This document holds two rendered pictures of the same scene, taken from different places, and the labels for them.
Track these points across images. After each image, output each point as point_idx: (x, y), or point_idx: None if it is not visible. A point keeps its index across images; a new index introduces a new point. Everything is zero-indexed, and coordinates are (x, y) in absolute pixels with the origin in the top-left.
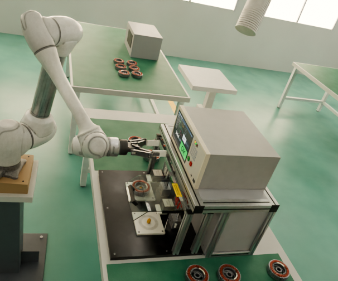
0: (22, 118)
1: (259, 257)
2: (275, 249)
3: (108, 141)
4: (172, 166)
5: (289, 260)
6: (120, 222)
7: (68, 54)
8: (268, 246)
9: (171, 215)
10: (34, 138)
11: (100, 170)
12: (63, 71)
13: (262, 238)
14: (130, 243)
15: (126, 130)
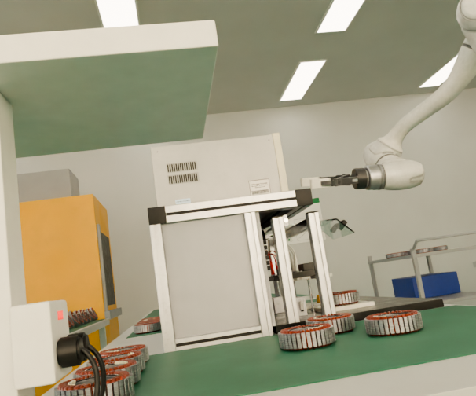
0: None
1: (161, 331)
2: (125, 339)
3: (364, 151)
4: (273, 312)
5: (115, 339)
6: (360, 299)
7: (474, 51)
8: (134, 338)
9: None
10: None
11: (438, 298)
12: (446, 78)
13: (136, 339)
14: None
15: (457, 336)
